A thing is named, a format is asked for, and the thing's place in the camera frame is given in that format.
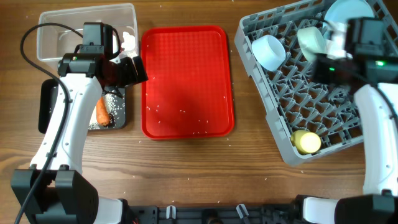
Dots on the green bowl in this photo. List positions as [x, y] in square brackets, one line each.
[311, 43]

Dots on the red serving tray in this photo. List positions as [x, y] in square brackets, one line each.
[188, 93]

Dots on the black plastic tray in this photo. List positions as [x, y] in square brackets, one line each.
[48, 97]

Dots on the yellow plastic cup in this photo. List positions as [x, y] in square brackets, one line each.
[306, 142]

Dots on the clear plastic bin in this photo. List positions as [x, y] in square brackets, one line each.
[54, 42]

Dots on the light blue bowl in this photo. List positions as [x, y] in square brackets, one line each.
[269, 52]

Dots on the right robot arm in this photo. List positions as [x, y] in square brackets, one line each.
[373, 73]

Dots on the white tissue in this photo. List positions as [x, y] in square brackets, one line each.
[129, 42]

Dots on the orange carrot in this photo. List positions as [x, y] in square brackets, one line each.
[102, 115]

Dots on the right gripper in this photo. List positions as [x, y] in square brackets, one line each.
[317, 76]

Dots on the grey dishwasher rack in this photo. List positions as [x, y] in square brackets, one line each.
[291, 100]

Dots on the light blue plate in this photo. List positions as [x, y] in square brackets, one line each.
[341, 12]

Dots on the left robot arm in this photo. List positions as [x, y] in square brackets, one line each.
[52, 189]

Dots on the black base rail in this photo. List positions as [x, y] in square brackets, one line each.
[240, 214]

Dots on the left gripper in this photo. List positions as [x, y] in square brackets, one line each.
[130, 78]

